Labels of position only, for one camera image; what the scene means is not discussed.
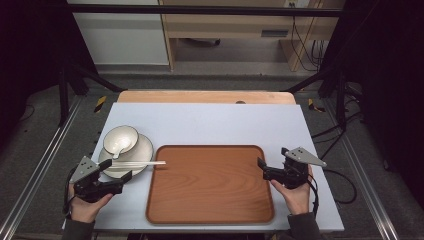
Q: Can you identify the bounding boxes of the aluminium floor rail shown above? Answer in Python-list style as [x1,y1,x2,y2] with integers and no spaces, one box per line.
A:
[0,95,85,240]
[323,99,401,240]

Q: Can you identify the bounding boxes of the white wall socket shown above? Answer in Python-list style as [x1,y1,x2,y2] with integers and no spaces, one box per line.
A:
[283,0,311,9]

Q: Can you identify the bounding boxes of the white ceramic bowl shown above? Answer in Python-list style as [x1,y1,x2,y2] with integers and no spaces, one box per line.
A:
[102,125,140,156]

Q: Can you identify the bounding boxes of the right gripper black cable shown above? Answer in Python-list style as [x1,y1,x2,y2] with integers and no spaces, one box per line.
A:
[308,168,358,218]

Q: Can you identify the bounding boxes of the thin black floor cable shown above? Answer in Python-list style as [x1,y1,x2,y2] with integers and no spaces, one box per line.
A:
[18,104,36,123]

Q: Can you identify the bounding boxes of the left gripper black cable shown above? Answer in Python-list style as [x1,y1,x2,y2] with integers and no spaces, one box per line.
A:
[62,166,78,218]

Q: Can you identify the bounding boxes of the black metal crossbar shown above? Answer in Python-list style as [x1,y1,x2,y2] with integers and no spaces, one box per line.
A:
[68,3,344,18]

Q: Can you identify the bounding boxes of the black floor cables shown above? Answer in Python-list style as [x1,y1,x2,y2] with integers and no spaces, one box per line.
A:
[310,83,364,160]

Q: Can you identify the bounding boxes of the black curtain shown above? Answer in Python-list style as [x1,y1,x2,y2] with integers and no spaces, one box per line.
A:
[319,0,424,209]
[0,0,98,149]

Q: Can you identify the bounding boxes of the light wooden desk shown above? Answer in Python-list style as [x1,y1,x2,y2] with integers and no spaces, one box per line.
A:
[159,0,346,72]

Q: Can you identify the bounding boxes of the black metal frame stand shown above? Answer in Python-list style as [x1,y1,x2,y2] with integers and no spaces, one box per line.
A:
[285,66,348,131]
[57,58,125,127]

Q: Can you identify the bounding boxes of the white cabinet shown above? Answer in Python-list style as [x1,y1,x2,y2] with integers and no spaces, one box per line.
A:
[68,0,170,66]

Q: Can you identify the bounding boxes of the person's right hand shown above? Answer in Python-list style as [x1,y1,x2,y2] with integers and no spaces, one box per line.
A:
[270,166,314,216]

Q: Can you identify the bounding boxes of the yellow black floor tape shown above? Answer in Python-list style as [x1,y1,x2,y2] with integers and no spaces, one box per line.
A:
[307,97,327,113]
[93,95,108,114]

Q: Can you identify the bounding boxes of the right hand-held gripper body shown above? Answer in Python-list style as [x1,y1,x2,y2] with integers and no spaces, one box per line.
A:
[263,146,328,190]

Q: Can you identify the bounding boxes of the person's left hand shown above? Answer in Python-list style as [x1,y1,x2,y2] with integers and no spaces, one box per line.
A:
[68,184,114,224]

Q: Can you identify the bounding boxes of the white ceramic plate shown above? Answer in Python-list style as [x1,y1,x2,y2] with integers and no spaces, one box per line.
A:
[98,133,154,179]

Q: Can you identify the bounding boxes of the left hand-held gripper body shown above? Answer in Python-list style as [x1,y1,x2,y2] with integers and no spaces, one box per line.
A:
[69,155,124,204]

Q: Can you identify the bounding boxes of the black hanging desk cables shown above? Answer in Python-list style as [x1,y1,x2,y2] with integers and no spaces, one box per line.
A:
[289,15,327,72]

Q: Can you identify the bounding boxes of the brown wooden tray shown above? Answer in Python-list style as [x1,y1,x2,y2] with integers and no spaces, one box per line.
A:
[145,144,276,225]

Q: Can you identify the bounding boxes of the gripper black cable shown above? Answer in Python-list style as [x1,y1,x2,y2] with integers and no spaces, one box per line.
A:
[308,168,358,218]
[62,166,78,218]

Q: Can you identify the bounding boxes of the white ceramic spoon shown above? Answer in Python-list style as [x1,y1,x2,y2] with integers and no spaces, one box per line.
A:
[111,136,134,160]

